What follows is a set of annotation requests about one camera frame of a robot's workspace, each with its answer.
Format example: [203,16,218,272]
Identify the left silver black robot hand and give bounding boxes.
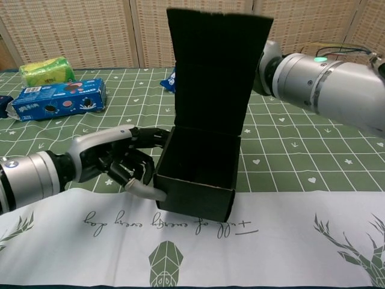
[64,125,171,202]

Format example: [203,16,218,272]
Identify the woven folding screen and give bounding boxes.
[0,0,385,70]

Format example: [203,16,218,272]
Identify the black paper box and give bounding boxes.
[153,8,274,223]

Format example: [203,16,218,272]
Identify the green checked tablecloth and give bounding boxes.
[0,65,385,289]

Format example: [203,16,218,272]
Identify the dark blue small carton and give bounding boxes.
[0,95,14,118]

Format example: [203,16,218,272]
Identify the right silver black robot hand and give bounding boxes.
[251,40,284,97]

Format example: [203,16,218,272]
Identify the long blue Oreo packet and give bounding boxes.
[159,66,177,93]

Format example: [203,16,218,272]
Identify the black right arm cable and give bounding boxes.
[369,51,385,72]

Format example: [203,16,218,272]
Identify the blue Oreo cookie box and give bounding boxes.
[6,79,106,122]

